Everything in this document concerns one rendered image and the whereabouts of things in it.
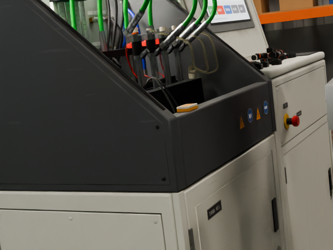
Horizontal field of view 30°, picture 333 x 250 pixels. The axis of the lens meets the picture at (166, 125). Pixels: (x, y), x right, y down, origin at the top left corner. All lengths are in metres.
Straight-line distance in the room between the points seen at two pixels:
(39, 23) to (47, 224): 0.49
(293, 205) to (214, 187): 0.65
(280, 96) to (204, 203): 0.66
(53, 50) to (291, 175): 0.99
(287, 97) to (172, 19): 0.46
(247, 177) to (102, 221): 0.46
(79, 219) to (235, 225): 0.41
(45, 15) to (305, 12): 5.45
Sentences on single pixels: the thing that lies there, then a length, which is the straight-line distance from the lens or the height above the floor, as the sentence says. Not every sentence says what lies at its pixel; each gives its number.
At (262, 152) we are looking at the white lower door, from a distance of 1.83.
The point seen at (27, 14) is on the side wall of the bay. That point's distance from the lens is 1.49.
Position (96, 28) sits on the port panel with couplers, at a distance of 2.07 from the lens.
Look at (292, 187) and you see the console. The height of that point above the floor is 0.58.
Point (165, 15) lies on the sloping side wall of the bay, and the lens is 2.03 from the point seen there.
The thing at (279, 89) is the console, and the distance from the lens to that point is 2.01.
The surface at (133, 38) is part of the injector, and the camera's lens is 1.72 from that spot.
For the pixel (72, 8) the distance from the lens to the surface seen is 1.83.
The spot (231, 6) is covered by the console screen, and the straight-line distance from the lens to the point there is 2.42.
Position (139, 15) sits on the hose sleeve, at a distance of 1.57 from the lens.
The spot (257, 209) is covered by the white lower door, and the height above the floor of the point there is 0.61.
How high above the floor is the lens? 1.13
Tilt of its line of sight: 8 degrees down
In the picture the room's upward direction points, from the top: 7 degrees counter-clockwise
